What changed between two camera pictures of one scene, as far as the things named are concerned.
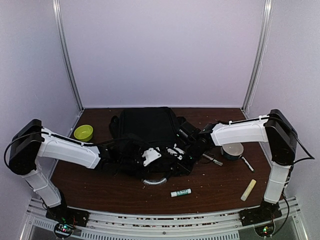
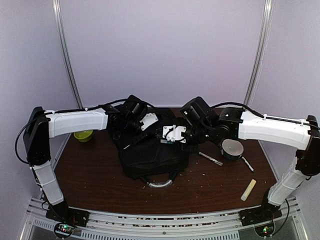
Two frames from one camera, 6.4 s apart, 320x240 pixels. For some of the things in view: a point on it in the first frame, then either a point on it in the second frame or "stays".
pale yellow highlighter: x=248 y=190 stays
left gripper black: x=151 y=166 → x=137 y=138
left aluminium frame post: x=59 y=25 stays
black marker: x=248 y=164 stays
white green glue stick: x=181 y=192 → x=165 y=141
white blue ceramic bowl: x=232 y=151 stays
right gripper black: x=186 y=169 → x=190 y=148
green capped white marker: x=214 y=160 stays
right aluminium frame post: x=267 y=18 stays
